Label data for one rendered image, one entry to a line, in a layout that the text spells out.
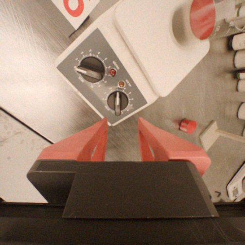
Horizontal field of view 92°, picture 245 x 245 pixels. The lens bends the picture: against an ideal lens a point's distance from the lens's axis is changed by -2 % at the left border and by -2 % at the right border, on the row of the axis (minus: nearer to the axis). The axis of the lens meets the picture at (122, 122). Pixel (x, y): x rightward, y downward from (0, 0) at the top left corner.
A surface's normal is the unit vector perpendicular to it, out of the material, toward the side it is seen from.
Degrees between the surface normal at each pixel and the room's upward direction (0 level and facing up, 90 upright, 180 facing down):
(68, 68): 30
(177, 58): 0
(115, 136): 0
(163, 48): 0
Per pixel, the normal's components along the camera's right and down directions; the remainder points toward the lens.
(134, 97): 0.03, 0.59
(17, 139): 0.43, 0.27
